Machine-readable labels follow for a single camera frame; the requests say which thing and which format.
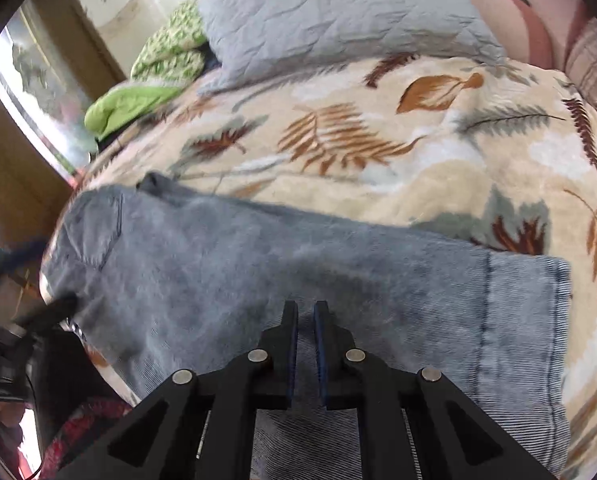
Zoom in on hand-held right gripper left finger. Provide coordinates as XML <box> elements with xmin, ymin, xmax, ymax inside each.
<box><xmin>53</xmin><ymin>301</ymin><xmax>299</xmax><ymax>480</ymax></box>

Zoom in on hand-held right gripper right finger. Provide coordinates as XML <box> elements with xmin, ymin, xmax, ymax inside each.
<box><xmin>313</xmin><ymin>301</ymin><xmax>559</xmax><ymax>480</ymax></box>

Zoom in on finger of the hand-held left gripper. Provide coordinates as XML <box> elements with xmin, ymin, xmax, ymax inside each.
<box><xmin>16</xmin><ymin>295</ymin><xmax>79</xmax><ymax>333</ymax></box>

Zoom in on grey-blue denim pants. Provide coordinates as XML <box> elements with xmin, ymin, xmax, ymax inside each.
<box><xmin>39</xmin><ymin>172</ymin><xmax>572</xmax><ymax>480</ymax></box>

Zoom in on red patterned clothing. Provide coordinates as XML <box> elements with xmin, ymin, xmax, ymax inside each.
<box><xmin>38</xmin><ymin>397</ymin><xmax>135</xmax><ymax>480</ymax></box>

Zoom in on beige leaf-print blanket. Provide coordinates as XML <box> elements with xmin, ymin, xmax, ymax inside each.
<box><xmin>48</xmin><ymin>55</ymin><xmax>597</xmax><ymax>480</ymax></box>

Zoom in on stained glass wooden door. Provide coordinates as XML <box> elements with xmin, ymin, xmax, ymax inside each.
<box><xmin>0</xmin><ymin>0</ymin><xmax>124</xmax><ymax>241</ymax></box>

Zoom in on green patterned quilt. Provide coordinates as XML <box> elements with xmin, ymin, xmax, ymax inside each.
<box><xmin>84</xmin><ymin>0</ymin><xmax>209</xmax><ymax>142</ymax></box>

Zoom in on grey quilted pillow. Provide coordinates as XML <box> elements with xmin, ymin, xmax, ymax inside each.
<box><xmin>197</xmin><ymin>0</ymin><xmax>508</xmax><ymax>95</ymax></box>

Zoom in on pink cushions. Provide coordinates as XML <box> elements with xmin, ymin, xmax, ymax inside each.
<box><xmin>463</xmin><ymin>0</ymin><xmax>594</xmax><ymax>71</ymax></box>

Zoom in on striped beige pillow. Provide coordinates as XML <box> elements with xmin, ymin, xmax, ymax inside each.
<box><xmin>563</xmin><ymin>17</ymin><xmax>597</xmax><ymax>111</ymax></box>

